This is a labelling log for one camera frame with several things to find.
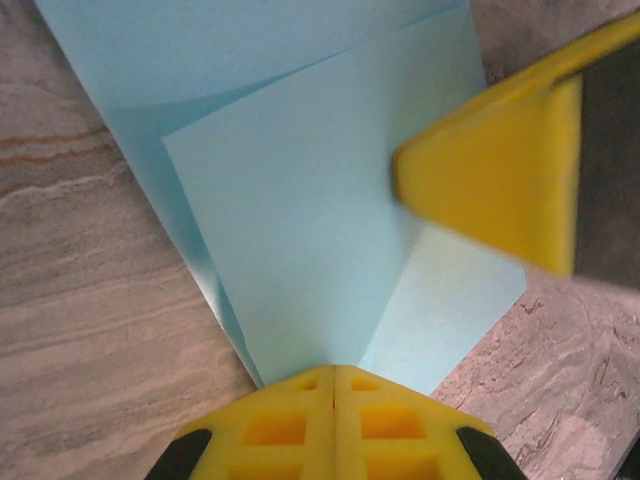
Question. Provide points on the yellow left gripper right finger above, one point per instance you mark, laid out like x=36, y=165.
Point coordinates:
x=390, y=430

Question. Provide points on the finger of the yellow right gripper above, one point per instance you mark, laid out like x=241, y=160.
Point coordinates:
x=500, y=175

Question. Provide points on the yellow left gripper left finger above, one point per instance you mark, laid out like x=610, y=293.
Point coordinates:
x=280, y=430

